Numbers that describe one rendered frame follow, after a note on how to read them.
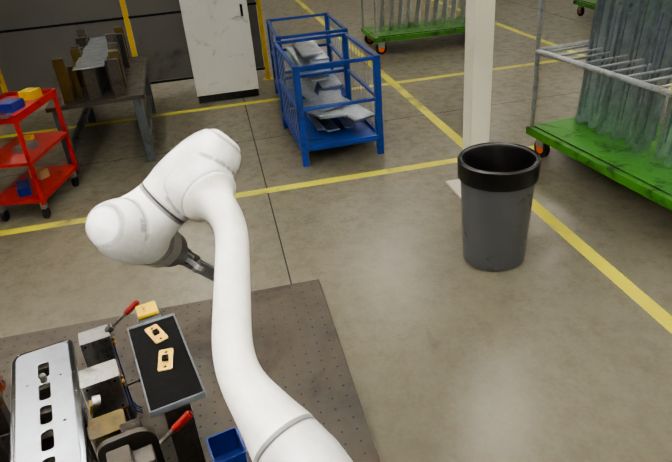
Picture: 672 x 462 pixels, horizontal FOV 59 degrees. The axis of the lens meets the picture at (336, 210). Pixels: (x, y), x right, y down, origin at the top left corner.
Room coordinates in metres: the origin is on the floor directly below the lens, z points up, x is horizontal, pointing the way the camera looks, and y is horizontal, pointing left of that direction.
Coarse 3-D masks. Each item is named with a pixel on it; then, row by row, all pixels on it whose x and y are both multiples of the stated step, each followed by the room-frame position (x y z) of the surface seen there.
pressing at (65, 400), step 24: (24, 360) 1.48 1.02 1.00; (48, 360) 1.47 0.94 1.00; (72, 360) 1.46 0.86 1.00; (24, 384) 1.37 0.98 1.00; (72, 384) 1.35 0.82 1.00; (24, 408) 1.27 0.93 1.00; (72, 408) 1.25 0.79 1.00; (24, 432) 1.18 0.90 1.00; (72, 432) 1.17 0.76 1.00; (24, 456) 1.10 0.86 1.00; (48, 456) 1.09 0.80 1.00; (72, 456) 1.08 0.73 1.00
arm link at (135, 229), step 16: (144, 192) 0.92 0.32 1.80; (96, 208) 0.88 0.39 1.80; (112, 208) 0.87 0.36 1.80; (128, 208) 0.88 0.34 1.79; (144, 208) 0.90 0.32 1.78; (160, 208) 0.90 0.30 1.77; (96, 224) 0.86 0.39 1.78; (112, 224) 0.85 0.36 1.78; (128, 224) 0.86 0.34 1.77; (144, 224) 0.88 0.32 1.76; (160, 224) 0.89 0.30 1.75; (176, 224) 0.92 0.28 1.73; (96, 240) 0.84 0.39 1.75; (112, 240) 0.84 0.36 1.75; (128, 240) 0.85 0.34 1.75; (144, 240) 0.87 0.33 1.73; (160, 240) 0.90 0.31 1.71; (112, 256) 0.86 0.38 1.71; (128, 256) 0.86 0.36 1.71; (144, 256) 0.89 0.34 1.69; (160, 256) 0.94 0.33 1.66
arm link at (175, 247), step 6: (174, 240) 0.97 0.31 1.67; (180, 240) 1.00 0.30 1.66; (174, 246) 0.97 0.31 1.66; (180, 246) 0.99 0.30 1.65; (168, 252) 0.95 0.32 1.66; (174, 252) 0.97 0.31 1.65; (162, 258) 0.94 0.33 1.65; (168, 258) 0.96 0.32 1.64; (174, 258) 0.98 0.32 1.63; (144, 264) 0.94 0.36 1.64; (150, 264) 0.94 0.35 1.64; (156, 264) 0.95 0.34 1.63; (162, 264) 0.96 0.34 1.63; (168, 264) 0.97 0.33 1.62
